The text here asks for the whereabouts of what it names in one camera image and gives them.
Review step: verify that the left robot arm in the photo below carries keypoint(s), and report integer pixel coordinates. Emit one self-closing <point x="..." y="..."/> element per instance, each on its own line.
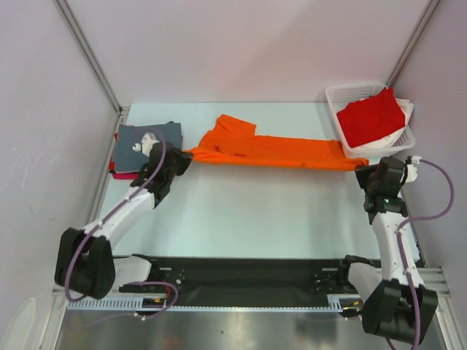
<point x="85" y="262"/>

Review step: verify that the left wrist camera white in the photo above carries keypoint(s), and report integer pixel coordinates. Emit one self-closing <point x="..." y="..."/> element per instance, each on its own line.
<point x="146" y="144"/>

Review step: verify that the red folded t-shirt in stack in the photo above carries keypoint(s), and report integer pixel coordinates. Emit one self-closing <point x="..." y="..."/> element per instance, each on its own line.
<point x="116" y="136"/>

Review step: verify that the orange t-shirt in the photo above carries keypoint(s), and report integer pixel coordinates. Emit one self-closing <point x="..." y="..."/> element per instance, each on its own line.
<point x="234" y="142"/>

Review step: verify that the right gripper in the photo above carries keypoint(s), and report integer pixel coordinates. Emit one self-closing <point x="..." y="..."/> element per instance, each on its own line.
<point x="363" y="175"/>

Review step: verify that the white plastic basket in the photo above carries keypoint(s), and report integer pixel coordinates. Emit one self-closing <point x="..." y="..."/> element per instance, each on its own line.
<point x="339" y="96"/>

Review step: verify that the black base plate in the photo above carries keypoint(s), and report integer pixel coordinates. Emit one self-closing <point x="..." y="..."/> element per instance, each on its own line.
<point x="252" y="280"/>

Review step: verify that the white cable duct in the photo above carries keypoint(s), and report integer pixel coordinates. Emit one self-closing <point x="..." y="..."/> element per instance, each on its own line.
<point x="152" y="304"/>

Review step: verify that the aluminium corner post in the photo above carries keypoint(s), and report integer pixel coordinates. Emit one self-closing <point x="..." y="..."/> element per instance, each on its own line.
<point x="425" y="19"/>
<point x="85" y="48"/>

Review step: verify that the grey folded t-shirt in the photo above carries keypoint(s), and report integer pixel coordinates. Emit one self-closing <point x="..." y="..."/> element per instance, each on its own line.
<point x="171" y="131"/>

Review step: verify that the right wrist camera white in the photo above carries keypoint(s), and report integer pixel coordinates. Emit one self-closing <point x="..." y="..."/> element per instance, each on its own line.
<point x="411" y="172"/>

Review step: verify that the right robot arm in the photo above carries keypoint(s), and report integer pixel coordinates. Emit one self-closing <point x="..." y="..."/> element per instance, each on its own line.
<point x="396" y="303"/>

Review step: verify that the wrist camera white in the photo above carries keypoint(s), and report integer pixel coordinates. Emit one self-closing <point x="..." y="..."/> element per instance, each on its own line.
<point x="146" y="144"/>
<point x="411" y="172"/>

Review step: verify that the magenta folded t-shirt in stack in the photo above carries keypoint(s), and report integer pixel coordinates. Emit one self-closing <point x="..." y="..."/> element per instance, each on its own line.
<point x="124" y="176"/>

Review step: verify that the right aluminium corner post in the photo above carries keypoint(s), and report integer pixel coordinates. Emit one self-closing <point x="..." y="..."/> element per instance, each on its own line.
<point x="425" y="19"/>

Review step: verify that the red t-shirt in basket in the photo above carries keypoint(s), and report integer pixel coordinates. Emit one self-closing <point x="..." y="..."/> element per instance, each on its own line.
<point x="369" y="119"/>

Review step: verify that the left aluminium corner post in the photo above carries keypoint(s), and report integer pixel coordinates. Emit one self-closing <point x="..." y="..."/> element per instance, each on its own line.
<point x="85" y="48"/>

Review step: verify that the white cloth in basket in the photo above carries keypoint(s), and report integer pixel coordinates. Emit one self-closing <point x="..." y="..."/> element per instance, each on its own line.
<point x="394" y="138"/>

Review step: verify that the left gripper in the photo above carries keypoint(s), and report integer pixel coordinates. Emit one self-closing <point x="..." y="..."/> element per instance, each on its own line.
<point x="184" y="160"/>

